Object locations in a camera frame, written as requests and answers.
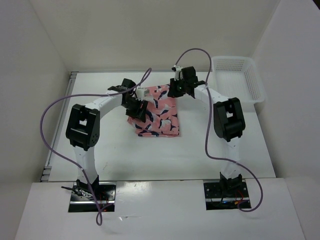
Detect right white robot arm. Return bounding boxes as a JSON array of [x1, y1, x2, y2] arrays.
[[168, 65, 246, 197]]

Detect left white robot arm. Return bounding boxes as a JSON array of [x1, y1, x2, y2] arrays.
[[65, 78, 149, 200]]

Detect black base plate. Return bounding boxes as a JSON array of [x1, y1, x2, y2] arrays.
[[203, 181, 252, 211], [68, 182, 116, 213]]

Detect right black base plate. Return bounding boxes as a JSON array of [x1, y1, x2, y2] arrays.
[[203, 181, 252, 211]]

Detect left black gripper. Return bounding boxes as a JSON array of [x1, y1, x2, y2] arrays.
[[121, 96, 148, 123]]

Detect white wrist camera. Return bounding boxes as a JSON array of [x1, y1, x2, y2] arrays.
[[135, 88, 150, 100], [171, 65, 183, 81]]

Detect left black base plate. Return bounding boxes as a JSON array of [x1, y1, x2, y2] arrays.
[[68, 182, 116, 213]]

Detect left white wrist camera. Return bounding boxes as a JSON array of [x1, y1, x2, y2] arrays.
[[135, 88, 150, 100]]

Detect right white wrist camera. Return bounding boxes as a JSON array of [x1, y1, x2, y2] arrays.
[[171, 65, 183, 81]]

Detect white plastic mesh basket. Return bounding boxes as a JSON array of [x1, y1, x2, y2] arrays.
[[212, 56, 265, 104]]

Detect aluminium table edge rail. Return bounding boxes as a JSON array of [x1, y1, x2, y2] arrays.
[[40, 71, 79, 183]]

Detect pink shark print shorts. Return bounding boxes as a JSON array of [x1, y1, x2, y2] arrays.
[[127, 84, 180, 137]]

